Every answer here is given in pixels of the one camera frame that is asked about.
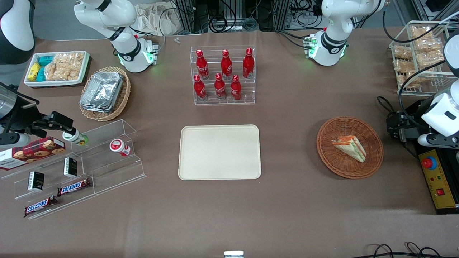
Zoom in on clear acrylic bottle rack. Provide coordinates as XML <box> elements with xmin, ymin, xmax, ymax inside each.
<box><xmin>190</xmin><ymin>46</ymin><xmax>256</xmax><ymax>106</ymax></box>

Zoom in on black machine housing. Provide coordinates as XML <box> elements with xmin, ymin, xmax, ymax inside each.
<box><xmin>405</xmin><ymin>97</ymin><xmax>459</xmax><ymax>215</ymax></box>

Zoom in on triangle sandwich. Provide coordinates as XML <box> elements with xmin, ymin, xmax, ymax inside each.
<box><xmin>331</xmin><ymin>135</ymin><xmax>367</xmax><ymax>163</ymax></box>

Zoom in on round brown wicker basket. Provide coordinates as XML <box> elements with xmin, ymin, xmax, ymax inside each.
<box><xmin>316</xmin><ymin>116</ymin><xmax>384</xmax><ymax>180</ymax></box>

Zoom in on yellow snack pack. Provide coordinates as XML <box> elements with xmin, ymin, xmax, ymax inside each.
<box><xmin>28</xmin><ymin>63</ymin><xmax>41</xmax><ymax>82</ymax></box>

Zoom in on white wire rack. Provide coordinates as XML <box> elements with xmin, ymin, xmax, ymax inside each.
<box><xmin>389</xmin><ymin>20</ymin><xmax>459</xmax><ymax>96</ymax></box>

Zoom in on red cola bottle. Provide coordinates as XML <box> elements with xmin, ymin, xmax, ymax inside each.
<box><xmin>230</xmin><ymin>75</ymin><xmax>242</xmax><ymax>101</ymax></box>
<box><xmin>195</xmin><ymin>49</ymin><xmax>210</xmax><ymax>81</ymax></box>
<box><xmin>214</xmin><ymin>73</ymin><xmax>227</xmax><ymax>101</ymax></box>
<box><xmin>221</xmin><ymin>49</ymin><xmax>233</xmax><ymax>81</ymax></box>
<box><xmin>242</xmin><ymin>48</ymin><xmax>255</xmax><ymax>79</ymax></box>
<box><xmin>194</xmin><ymin>75</ymin><xmax>207</xmax><ymax>101</ymax></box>

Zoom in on yellow emergency stop panel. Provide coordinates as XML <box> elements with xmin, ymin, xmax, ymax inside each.
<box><xmin>419</xmin><ymin>149</ymin><xmax>459</xmax><ymax>209</ymax></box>

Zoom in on clear rice cracker bag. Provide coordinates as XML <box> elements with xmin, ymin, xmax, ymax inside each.
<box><xmin>54</xmin><ymin>53</ymin><xmax>85</xmax><ymax>81</ymax></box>
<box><xmin>44</xmin><ymin>60</ymin><xmax>61</xmax><ymax>81</ymax></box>

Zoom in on green cap small bottle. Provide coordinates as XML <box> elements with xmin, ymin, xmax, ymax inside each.
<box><xmin>62</xmin><ymin>129</ymin><xmax>89</xmax><ymax>147</ymax></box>

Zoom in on clear bagged fried snack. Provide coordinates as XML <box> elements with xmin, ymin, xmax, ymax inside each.
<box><xmin>414</xmin><ymin>38</ymin><xmax>442</xmax><ymax>52</ymax></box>
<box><xmin>410</xmin><ymin>25</ymin><xmax>432</xmax><ymax>40</ymax></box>
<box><xmin>397</xmin><ymin>72</ymin><xmax>422</xmax><ymax>88</ymax></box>
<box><xmin>393</xmin><ymin>46</ymin><xmax>413</xmax><ymax>61</ymax></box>
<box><xmin>393</xmin><ymin>59</ymin><xmax>416</xmax><ymax>74</ymax></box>
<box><xmin>416</xmin><ymin>50</ymin><xmax>445</xmax><ymax>68</ymax></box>

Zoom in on small black box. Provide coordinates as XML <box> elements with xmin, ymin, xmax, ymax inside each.
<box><xmin>64</xmin><ymin>157</ymin><xmax>78</xmax><ymax>178</ymax></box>
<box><xmin>28</xmin><ymin>171</ymin><xmax>45</xmax><ymax>191</ymax></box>

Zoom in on beige plastic tray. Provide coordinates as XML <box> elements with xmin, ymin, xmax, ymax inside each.
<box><xmin>178</xmin><ymin>124</ymin><xmax>262</xmax><ymax>180</ymax></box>

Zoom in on beige cloth bag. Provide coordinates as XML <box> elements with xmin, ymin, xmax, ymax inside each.
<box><xmin>134</xmin><ymin>3</ymin><xmax>181</xmax><ymax>36</ymax></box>

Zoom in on black base cable bundle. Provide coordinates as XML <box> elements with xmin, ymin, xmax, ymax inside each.
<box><xmin>275</xmin><ymin>30</ymin><xmax>312</xmax><ymax>48</ymax></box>

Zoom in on grey coiled cable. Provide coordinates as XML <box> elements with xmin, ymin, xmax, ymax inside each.
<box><xmin>242</xmin><ymin>17</ymin><xmax>259</xmax><ymax>31</ymax></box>

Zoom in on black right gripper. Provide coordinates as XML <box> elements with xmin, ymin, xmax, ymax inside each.
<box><xmin>2</xmin><ymin>93</ymin><xmax>74</xmax><ymax>134</ymax></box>

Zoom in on aluminium frame post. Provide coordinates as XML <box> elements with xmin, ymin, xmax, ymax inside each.
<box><xmin>273</xmin><ymin>0</ymin><xmax>290</xmax><ymax>31</ymax></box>
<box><xmin>175</xmin><ymin>0</ymin><xmax>196</xmax><ymax>34</ymax></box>

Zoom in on oval tan wicker basket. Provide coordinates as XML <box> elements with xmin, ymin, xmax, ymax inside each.
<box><xmin>79</xmin><ymin>66</ymin><xmax>131</xmax><ymax>121</ymax></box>

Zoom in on red tartan cookie box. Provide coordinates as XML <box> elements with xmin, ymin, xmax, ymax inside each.
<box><xmin>0</xmin><ymin>137</ymin><xmax>66</xmax><ymax>171</ymax></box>

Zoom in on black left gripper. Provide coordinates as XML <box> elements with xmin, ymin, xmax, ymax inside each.
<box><xmin>386</xmin><ymin>113</ymin><xmax>426</xmax><ymax>142</ymax></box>

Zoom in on black coiled cable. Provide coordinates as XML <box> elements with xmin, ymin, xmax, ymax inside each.
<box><xmin>209</xmin><ymin>15</ymin><xmax>228</xmax><ymax>33</ymax></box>

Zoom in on white rectangular snack tray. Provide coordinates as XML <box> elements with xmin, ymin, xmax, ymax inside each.
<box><xmin>24</xmin><ymin>51</ymin><xmax>90</xmax><ymax>88</ymax></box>

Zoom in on red cap small bottle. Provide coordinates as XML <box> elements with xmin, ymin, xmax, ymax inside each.
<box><xmin>109</xmin><ymin>139</ymin><xmax>131</xmax><ymax>157</ymax></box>

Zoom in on Snickers chocolate bar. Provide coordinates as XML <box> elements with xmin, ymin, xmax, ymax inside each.
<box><xmin>57</xmin><ymin>178</ymin><xmax>92</xmax><ymax>197</ymax></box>
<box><xmin>24</xmin><ymin>196</ymin><xmax>58</xmax><ymax>218</ymax></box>

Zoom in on clear acrylic stepped shelf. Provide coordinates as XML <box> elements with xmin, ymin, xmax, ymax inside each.
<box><xmin>70</xmin><ymin>119</ymin><xmax>147</xmax><ymax>196</ymax></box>
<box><xmin>0</xmin><ymin>143</ymin><xmax>97</xmax><ymax>220</ymax></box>

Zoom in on black loose cables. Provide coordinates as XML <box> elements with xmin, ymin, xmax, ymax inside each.
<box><xmin>359</xmin><ymin>243</ymin><xmax>442</xmax><ymax>258</ymax></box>

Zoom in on aluminium foil tray stack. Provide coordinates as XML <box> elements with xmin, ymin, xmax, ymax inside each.
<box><xmin>80</xmin><ymin>71</ymin><xmax>124</xmax><ymax>113</ymax></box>

